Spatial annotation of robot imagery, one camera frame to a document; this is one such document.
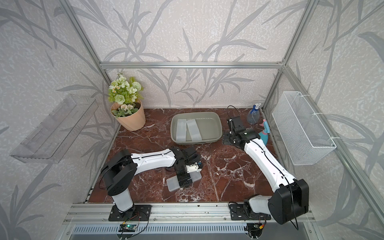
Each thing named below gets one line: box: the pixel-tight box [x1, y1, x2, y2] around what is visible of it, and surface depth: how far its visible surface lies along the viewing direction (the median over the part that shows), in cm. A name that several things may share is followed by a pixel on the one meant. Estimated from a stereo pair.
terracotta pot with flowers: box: [108, 74, 146, 131], surface depth 93 cm
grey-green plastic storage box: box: [170, 111, 223, 145], surface depth 108 cm
